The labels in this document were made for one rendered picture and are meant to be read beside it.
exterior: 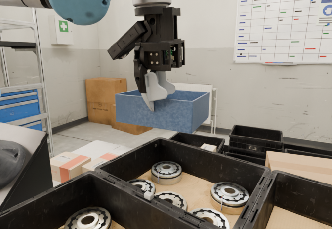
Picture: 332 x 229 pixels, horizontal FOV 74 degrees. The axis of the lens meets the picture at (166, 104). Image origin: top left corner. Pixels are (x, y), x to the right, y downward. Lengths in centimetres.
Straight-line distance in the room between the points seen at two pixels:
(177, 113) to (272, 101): 297
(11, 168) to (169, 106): 51
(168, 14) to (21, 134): 66
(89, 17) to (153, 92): 21
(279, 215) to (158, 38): 53
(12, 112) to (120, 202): 208
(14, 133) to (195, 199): 64
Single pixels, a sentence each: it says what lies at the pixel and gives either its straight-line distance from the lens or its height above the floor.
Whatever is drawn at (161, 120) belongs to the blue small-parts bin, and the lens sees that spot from 49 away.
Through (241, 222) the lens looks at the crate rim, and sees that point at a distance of 49.
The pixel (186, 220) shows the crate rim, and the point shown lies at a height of 93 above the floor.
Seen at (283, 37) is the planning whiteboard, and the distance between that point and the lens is 333.
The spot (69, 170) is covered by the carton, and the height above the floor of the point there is 77.
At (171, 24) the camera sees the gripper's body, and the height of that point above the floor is 129.
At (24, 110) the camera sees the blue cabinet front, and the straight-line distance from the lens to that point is 261.
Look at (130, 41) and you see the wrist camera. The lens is 47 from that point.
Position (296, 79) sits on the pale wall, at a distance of 337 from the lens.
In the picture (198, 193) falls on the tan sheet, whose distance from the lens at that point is 71.
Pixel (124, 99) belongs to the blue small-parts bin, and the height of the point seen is 113.
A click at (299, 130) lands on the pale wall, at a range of 352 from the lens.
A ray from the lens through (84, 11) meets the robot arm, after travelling 32.
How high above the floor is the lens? 124
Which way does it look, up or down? 13 degrees down
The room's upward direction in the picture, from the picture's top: straight up
